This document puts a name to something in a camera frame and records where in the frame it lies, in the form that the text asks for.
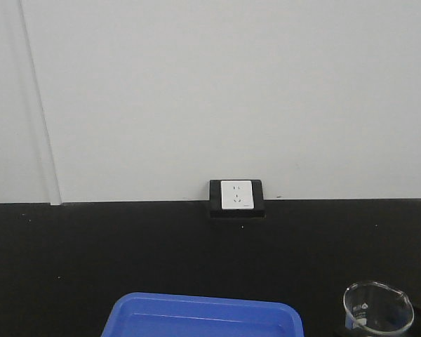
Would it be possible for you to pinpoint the clear glass beaker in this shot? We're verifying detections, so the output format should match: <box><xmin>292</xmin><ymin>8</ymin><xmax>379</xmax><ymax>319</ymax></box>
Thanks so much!
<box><xmin>342</xmin><ymin>281</ymin><xmax>415</xmax><ymax>336</ymax></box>

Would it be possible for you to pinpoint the blue plastic tray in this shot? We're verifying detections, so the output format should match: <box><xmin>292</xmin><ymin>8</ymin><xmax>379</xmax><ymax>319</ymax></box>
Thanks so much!
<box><xmin>101</xmin><ymin>292</ymin><xmax>304</xmax><ymax>336</ymax></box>

